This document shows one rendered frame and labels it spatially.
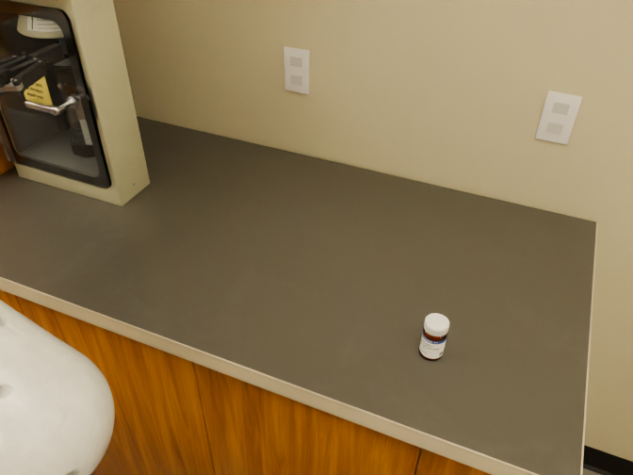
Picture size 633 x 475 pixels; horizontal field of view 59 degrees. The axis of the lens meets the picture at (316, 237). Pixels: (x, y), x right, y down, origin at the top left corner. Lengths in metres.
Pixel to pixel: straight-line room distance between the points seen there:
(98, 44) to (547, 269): 1.03
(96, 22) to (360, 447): 0.96
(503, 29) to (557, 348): 0.66
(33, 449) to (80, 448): 0.03
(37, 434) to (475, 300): 0.87
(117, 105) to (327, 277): 0.59
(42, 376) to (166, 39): 1.31
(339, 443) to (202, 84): 1.03
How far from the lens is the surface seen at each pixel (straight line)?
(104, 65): 1.29
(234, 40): 1.55
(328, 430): 1.09
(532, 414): 1.01
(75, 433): 0.48
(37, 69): 1.18
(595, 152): 1.41
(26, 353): 0.48
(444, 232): 1.30
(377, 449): 1.07
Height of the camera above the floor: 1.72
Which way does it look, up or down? 39 degrees down
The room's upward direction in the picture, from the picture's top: 1 degrees clockwise
